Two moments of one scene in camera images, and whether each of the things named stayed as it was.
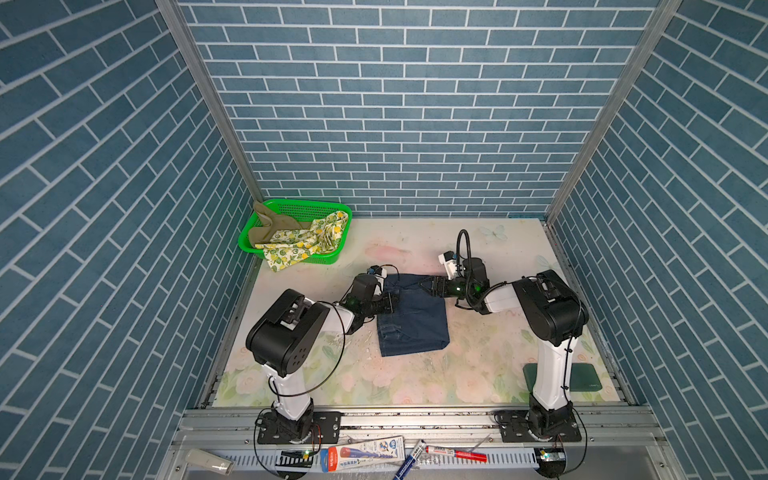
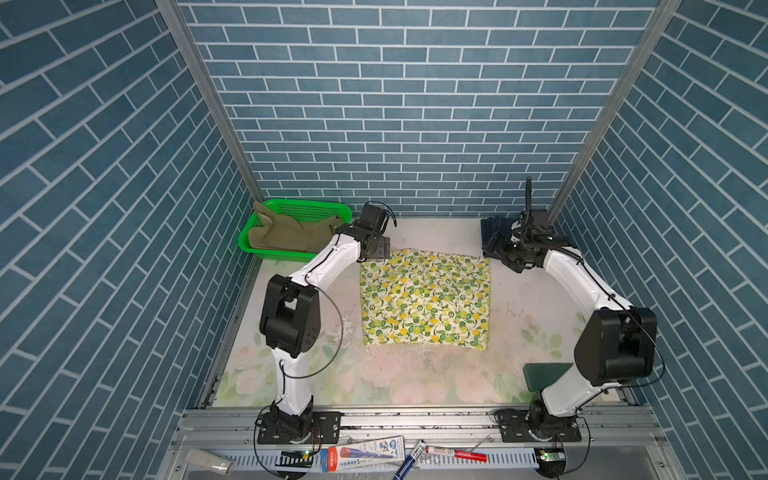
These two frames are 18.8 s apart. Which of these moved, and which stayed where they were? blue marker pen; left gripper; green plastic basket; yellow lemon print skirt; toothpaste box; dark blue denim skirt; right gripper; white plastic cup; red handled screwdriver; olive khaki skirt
Moved: left gripper; dark blue denim skirt; right gripper; yellow lemon print skirt
Stayed: blue marker pen; olive khaki skirt; red handled screwdriver; green plastic basket; toothpaste box; white plastic cup
